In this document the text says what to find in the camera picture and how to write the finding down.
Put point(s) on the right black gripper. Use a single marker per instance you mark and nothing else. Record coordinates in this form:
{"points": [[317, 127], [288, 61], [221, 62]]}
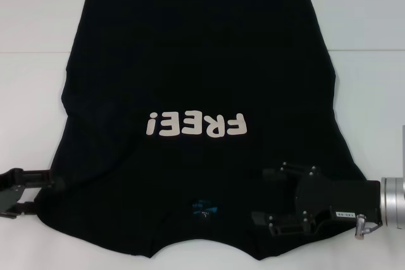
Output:
{"points": [[335, 197]]}

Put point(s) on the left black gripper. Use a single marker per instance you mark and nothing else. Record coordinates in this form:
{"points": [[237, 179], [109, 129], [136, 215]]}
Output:
{"points": [[11, 192]]}

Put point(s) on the black shirt with FREE print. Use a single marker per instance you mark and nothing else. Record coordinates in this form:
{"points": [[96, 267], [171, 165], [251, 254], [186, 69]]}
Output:
{"points": [[202, 61]]}

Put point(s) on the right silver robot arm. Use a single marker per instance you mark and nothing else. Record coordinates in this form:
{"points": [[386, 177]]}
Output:
{"points": [[394, 202]]}

